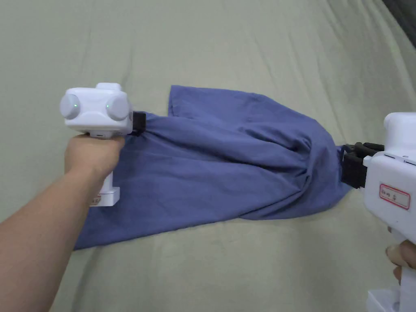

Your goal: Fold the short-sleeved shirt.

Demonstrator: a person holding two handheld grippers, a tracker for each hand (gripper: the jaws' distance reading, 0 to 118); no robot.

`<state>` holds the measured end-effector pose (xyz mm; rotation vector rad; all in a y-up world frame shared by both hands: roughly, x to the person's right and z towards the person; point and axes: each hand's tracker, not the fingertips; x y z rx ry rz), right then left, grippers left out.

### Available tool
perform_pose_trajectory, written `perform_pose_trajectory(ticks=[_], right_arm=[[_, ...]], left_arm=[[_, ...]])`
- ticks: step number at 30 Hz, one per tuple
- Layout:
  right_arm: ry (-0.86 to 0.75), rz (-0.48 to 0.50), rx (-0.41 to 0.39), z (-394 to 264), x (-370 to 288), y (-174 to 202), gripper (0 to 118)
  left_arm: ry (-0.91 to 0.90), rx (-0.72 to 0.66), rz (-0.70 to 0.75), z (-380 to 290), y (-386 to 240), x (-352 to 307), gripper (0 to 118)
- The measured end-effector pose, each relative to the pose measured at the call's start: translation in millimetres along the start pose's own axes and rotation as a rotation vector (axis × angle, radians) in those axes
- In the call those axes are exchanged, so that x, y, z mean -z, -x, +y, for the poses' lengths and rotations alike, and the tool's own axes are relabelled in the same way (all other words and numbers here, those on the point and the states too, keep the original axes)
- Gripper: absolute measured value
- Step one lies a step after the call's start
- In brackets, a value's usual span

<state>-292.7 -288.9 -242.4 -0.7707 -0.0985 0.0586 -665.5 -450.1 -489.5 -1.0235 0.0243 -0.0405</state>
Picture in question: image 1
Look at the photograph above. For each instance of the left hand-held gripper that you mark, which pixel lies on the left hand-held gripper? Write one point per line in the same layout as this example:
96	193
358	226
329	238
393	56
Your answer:
94	110

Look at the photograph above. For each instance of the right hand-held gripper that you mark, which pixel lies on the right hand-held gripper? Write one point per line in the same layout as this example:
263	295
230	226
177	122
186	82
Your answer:
386	182

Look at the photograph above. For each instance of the dark blue shirt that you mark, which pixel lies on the dark blue shirt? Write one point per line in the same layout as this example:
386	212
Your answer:
221	162

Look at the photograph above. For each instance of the person's left forearm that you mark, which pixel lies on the person's left forearm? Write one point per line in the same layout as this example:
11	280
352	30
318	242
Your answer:
35	240

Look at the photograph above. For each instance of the person's left hand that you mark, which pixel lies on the person's left hand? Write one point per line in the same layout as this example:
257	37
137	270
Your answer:
87	155

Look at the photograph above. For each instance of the person's right hand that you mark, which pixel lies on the person's right hand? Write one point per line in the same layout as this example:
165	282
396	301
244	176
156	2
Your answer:
401	256

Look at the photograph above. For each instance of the bed with pale green sheet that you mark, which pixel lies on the bed with pale green sheet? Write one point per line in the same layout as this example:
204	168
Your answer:
208	42

